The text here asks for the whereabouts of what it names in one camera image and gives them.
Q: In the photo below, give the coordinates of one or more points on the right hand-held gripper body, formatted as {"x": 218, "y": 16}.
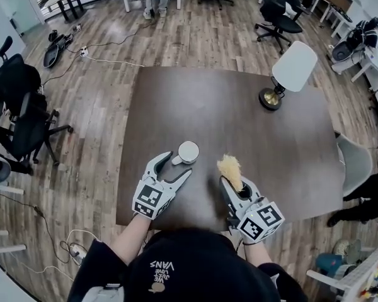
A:
{"x": 260, "y": 222}

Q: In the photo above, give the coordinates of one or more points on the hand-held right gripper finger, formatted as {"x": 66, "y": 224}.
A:
{"x": 230, "y": 198}
{"x": 254, "y": 192}

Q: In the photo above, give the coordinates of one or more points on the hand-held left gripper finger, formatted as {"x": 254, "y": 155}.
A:
{"x": 178, "y": 184}
{"x": 156, "y": 165}

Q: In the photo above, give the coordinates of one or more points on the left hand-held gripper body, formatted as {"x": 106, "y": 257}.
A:
{"x": 151, "y": 200}

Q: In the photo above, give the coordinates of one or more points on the white mug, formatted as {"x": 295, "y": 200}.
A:
{"x": 189, "y": 151}

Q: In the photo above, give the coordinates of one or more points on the person's right forearm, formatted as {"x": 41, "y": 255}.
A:
{"x": 256, "y": 255}

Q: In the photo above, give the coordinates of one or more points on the person's left forearm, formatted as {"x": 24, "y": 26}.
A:
{"x": 129, "y": 241}

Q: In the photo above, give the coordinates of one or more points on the teal bag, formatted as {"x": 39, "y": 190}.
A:
{"x": 329, "y": 263}

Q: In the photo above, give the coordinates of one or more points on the person's black shirt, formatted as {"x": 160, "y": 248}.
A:
{"x": 94, "y": 269}

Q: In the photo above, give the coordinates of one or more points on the white power strip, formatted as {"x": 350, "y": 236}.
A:
{"x": 83, "y": 51}
{"x": 77, "y": 253}

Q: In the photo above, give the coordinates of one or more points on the grey shell chair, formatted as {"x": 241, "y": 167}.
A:
{"x": 356, "y": 165}

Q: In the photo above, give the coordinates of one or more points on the white shelf desk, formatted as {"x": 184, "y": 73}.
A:
{"x": 362, "y": 275}

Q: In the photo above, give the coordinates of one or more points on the table lamp with white shade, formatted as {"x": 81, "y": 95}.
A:
{"x": 294, "y": 66}

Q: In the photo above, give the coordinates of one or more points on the black mesh office chair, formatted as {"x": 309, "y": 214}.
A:
{"x": 22, "y": 121}

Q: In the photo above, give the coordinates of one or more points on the black instrument case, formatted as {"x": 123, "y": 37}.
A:
{"x": 52, "y": 55}

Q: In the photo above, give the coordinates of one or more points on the white table with black legs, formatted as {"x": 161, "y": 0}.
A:
{"x": 64, "y": 11}

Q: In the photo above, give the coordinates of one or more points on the black swivel office chair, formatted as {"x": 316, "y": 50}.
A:
{"x": 277, "y": 11}

